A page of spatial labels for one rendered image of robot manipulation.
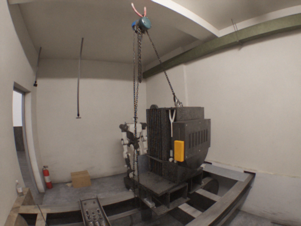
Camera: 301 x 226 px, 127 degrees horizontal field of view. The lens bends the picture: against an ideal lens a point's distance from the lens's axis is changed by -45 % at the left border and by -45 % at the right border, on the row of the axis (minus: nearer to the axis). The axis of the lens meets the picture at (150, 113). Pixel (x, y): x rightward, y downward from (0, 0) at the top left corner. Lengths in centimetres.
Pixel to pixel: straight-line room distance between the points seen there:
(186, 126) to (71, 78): 280
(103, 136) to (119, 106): 85
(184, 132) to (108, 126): 251
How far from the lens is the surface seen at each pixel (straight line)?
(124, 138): 245
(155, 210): 137
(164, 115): 126
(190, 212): 136
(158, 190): 124
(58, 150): 333
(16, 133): 753
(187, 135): 107
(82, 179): 317
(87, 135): 325
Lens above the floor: 158
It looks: level
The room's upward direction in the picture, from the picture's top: 2 degrees counter-clockwise
